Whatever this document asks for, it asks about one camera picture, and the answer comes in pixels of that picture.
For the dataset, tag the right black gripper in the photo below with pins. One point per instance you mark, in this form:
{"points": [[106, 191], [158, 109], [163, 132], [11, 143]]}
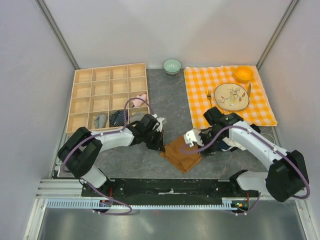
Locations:
{"points": [[206, 151]]}

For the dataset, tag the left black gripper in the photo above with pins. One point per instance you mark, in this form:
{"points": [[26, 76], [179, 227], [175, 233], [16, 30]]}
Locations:
{"points": [[159, 145]]}

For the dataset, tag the brown underwear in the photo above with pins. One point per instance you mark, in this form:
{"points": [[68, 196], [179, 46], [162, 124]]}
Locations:
{"points": [[183, 162]]}

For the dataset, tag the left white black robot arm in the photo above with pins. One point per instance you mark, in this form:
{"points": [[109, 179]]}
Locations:
{"points": [[81, 150]]}

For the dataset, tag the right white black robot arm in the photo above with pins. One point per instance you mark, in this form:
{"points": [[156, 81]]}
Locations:
{"points": [[286, 173]]}

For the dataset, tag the navy blue underwear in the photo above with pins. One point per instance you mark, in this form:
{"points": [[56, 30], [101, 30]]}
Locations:
{"points": [[222, 146]]}

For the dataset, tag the white cloth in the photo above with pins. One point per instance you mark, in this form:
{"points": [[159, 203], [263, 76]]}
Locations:
{"points": [[234, 144]]}

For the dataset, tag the gold fork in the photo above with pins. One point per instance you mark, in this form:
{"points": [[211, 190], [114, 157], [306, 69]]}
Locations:
{"points": [[209, 97]]}

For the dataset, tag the beige decorated plate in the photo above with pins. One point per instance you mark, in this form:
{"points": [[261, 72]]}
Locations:
{"points": [[231, 97]]}

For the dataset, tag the black cloth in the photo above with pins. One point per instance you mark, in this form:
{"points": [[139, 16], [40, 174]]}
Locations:
{"points": [[256, 128]]}

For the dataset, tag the pink rolled cloth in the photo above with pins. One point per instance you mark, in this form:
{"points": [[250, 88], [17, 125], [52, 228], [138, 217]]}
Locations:
{"points": [[139, 100]]}

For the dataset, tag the striped dark rolled cloth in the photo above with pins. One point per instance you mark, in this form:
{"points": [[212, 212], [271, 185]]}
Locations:
{"points": [[118, 118]]}

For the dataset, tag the orange checkered tablecloth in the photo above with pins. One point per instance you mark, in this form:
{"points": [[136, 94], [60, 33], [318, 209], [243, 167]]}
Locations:
{"points": [[200, 79]]}

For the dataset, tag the grey ribbed cup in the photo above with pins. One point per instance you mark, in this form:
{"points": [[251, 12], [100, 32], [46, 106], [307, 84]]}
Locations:
{"points": [[269, 137]]}

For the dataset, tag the light grey rolled cloth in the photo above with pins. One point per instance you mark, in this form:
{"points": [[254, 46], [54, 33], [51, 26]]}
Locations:
{"points": [[100, 121]]}

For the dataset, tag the gold knife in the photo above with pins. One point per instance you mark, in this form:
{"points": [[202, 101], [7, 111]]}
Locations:
{"points": [[249, 90]]}

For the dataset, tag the orange bowl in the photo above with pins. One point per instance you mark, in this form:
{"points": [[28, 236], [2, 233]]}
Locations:
{"points": [[244, 74]]}

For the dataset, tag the teal ceramic bowl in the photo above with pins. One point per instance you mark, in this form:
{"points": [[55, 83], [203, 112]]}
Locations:
{"points": [[172, 66]]}

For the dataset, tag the wooden compartment tray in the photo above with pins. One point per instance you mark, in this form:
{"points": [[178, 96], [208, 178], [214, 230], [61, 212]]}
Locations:
{"points": [[105, 90]]}

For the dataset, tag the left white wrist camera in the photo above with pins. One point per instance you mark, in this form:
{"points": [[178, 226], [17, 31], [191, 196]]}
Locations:
{"points": [[161, 121]]}

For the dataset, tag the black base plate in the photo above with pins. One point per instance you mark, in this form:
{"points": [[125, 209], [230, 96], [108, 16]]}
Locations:
{"points": [[171, 198]]}

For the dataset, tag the grey cable duct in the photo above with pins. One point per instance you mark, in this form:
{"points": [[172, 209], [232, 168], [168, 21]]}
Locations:
{"points": [[98, 204]]}

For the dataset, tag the aluminium frame rail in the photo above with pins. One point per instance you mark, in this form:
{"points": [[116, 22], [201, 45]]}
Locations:
{"points": [[50, 187]]}

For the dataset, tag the right aluminium corner post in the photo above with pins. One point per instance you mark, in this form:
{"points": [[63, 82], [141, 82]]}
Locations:
{"points": [[293, 4]]}

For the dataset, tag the aluminium corner post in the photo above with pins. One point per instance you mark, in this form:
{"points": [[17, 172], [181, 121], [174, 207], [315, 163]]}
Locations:
{"points": [[293, 4], [57, 32]]}

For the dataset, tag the left aluminium corner post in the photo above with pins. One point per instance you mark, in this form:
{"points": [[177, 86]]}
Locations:
{"points": [[57, 32]]}

